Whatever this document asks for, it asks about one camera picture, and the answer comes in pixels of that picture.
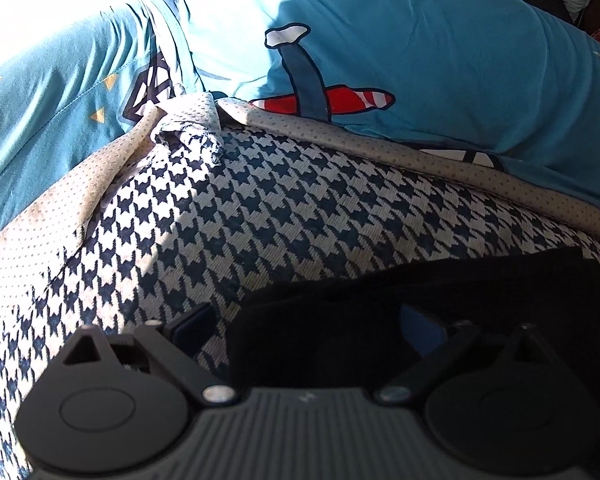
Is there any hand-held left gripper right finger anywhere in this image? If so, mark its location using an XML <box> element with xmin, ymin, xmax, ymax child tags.
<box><xmin>375</xmin><ymin>305</ymin><xmax>556</xmax><ymax>405</ymax></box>

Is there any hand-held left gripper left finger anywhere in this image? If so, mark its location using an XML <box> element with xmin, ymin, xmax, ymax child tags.
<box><xmin>60</xmin><ymin>304</ymin><xmax>241</xmax><ymax>405</ymax></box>

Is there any black garment with white stripes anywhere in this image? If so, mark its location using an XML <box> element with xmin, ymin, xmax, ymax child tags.
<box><xmin>225</xmin><ymin>247</ymin><xmax>600</xmax><ymax>392</ymax></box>

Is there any houndstooth bed mat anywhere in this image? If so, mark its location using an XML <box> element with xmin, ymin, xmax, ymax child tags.
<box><xmin>0</xmin><ymin>92</ymin><xmax>600</xmax><ymax>480</ymax></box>

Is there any blue printed quilt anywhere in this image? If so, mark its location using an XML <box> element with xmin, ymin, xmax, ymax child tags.
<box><xmin>0</xmin><ymin>0</ymin><xmax>600</xmax><ymax>221</ymax></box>

